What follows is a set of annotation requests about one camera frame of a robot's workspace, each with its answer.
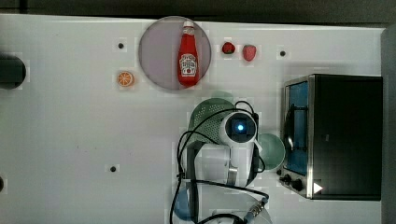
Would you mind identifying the mint green plastic strainer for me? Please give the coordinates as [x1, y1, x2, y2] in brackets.
[188, 91, 234, 143]

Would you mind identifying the blue cup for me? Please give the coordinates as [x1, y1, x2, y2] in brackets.
[174, 188, 191, 221]

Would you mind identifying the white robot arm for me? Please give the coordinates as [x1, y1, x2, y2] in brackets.
[182, 111, 263, 224]

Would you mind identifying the red ketchup bottle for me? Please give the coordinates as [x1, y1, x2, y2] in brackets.
[177, 21, 199, 87]

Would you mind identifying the dark grey cup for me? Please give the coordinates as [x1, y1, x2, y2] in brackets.
[0, 54, 26, 90]

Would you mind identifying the mint green mug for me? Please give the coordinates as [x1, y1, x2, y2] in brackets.
[258, 133, 286, 171]

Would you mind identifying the black silver toaster oven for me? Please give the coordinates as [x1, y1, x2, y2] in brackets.
[276, 74, 383, 201]

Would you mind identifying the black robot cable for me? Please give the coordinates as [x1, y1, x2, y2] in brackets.
[169, 100, 270, 224]

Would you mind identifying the light red strawberry toy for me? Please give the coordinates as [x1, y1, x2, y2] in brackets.
[243, 45, 257, 62]

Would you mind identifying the orange slice toy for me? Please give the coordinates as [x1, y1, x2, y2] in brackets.
[117, 71, 135, 87]

